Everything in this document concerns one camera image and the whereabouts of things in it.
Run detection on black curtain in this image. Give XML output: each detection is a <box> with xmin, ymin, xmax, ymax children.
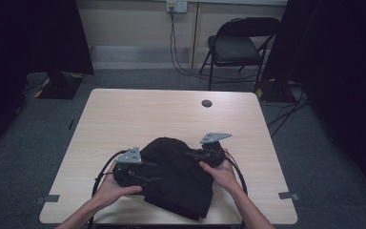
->
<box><xmin>0</xmin><ymin>0</ymin><xmax>94</xmax><ymax>160</ymax></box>
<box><xmin>261</xmin><ymin>0</ymin><xmax>366</xmax><ymax>204</ymax></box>

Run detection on person's left hand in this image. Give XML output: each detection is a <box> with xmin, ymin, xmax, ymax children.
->
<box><xmin>91</xmin><ymin>171</ymin><xmax>143</xmax><ymax>209</ymax></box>

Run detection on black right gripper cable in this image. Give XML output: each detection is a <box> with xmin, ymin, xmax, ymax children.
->
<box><xmin>223</xmin><ymin>151</ymin><xmax>248</xmax><ymax>229</ymax></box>

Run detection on person's right hand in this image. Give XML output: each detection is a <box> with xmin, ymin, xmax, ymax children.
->
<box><xmin>198</xmin><ymin>148</ymin><xmax>241</xmax><ymax>194</ymax></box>

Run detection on black pants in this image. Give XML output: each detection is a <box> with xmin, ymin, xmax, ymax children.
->
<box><xmin>139</xmin><ymin>136</ymin><xmax>215</xmax><ymax>221</ymax></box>

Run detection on wooden wall post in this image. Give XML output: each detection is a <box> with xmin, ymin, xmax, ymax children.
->
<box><xmin>189</xmin><ymin>3</ymin><xmax>201</xmax><ymax>69</ymax></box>

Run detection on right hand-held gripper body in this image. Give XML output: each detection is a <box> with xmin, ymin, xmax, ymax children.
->
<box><xmin>199</xmin><ymin>132</ymin><xmax>233</xmax><ymax>169</ymax></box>

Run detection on black stand base yellow tape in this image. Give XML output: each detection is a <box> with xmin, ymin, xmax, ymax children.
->
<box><xmin>37</xmin><ymin>72</ymin><xmax>85</xmax><ymax>100</ymax></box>
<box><xmin>255</xmin><ymin>78</ymin><xmax>296</xmax><ymax>103</ymax></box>

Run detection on grey tape strip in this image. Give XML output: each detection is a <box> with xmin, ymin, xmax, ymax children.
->
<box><xmin>278</xmin><ymin>191</ymin><xmax>300</xmax><ymax>201</ymax></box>
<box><xmin>34</xmin><ymin>194</ymin><xmax>61</xmax><ymax>205</ymax></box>

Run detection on black wall socket cable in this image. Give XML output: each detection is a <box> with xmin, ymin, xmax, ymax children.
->
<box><xmin>170</xmin><ymin>6</ymin><xmax>261</xmax><ymax>84</ymax></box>

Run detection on black folding chair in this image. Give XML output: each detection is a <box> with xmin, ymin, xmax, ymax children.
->
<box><xmin>199</xmin><ymin>16</ymin><xmax>282</xmax><ymax>92</ymax></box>

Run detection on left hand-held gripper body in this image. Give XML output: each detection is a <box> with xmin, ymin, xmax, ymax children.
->
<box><xmin>112</xmin><ymin>146</ymin><xmax>144</xmax><ymax>188</ymax></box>

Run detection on black floor cables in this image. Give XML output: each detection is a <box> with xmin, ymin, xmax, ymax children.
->
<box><xmin>266</xmin><ymin>85</ymin><xmax>311</xmax><ymax>138</ymax></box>

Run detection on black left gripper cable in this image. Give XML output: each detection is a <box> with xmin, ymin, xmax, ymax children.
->
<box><xmin>87</xmin><ymin>149</ymin><xmax>132</xmax><ymax>229</ymax></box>

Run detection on white wall socket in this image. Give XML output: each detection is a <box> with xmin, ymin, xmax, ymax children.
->
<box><xmin>166</xmin><ymin>0</ymin><xmax>189</xmax><ymax>13</ymax></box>

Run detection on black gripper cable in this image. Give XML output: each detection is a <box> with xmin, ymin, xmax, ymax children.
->
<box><xmin>87</xmin><ymin>149</ymin><xmax>132</xmax><ymax>229</ymax></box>
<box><xmin>223</xmin><ymin>151</ymin><xmax>248</xmax><ymax>229</ymax></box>

